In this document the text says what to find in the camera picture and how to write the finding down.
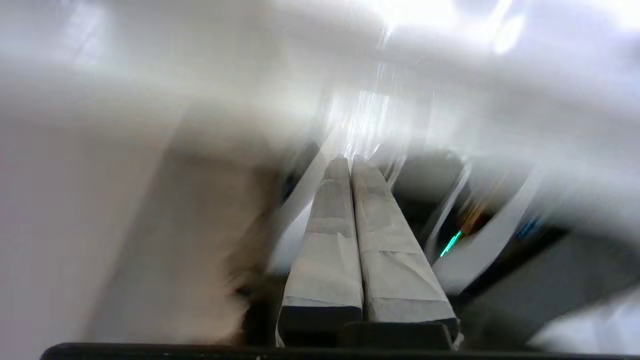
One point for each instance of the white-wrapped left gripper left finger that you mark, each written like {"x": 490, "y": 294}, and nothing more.
{"x": 327, "y": 260}

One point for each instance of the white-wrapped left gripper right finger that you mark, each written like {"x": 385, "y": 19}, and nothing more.
{"x": 395, "y": 265}

